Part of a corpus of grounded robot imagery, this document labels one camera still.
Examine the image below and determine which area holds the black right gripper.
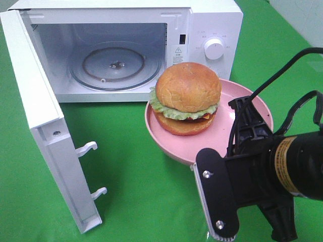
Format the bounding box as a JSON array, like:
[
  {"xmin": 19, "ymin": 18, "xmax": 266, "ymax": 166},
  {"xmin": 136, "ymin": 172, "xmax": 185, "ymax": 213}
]
[{"xmin": 225, "ymin": 96, "xmax": 322, "ymax": 241}]

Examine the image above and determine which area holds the pink round plate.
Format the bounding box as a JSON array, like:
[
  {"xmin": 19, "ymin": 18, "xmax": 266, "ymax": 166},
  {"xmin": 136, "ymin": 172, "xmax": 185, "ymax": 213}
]
[{"xmin": 144, "ymin": 78, "xmax": 274, "ymax": 166}]

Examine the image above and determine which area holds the burger with lettuce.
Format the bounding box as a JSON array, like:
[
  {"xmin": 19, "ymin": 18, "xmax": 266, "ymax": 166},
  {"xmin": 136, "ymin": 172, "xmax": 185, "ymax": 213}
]
[{"xmin": 149, "ymin": 62, "xmax": 222, "ymax": 136}]

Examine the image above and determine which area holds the white microwave door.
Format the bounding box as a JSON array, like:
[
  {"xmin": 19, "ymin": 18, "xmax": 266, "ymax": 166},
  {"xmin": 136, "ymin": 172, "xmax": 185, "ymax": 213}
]
[{"xmin": 1, "ymin": 10, "xmax": 107, "ymax": 233}]

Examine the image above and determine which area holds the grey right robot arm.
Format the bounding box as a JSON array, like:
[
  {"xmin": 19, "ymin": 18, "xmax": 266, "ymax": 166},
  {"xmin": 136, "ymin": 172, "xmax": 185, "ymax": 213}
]
[{"xmin": 224, "ymin": 91, "xmax": 322, "ymax": 241}]

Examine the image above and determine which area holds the green table mat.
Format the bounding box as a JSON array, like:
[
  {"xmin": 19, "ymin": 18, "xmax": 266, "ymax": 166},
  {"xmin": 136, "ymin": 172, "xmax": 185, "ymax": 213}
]
[{"xmin": 1, "ymin": 1, "xmax": 322, "ymax": 241}]

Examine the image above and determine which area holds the upper white microwave knob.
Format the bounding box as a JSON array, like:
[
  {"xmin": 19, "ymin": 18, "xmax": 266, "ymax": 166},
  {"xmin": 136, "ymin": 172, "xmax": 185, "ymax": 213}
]
[{"xmin": 204, "ymin": 37, "xmax": 225, "ymax": 60}]

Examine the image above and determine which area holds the glass microwave turntable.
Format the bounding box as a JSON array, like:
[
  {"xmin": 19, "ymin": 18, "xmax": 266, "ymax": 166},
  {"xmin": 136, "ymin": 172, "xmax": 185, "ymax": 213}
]
[{"xmin": 70, "ymin": 41, "xmax": 165, "ymax": 91}]

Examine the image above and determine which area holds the white microwave oven body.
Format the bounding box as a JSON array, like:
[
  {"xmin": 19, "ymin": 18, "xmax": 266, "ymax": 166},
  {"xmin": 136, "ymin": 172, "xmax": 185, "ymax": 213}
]
[{"xmin": 6, "ymin": 1, "xmax": 243, "ymax": 102}]

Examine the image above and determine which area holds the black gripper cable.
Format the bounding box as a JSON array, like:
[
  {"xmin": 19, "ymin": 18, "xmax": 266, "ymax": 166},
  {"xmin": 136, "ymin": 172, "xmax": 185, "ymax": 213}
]
[{"xmin": 226, "ymin": 47, "xmax": 323, "ymax": 157}]

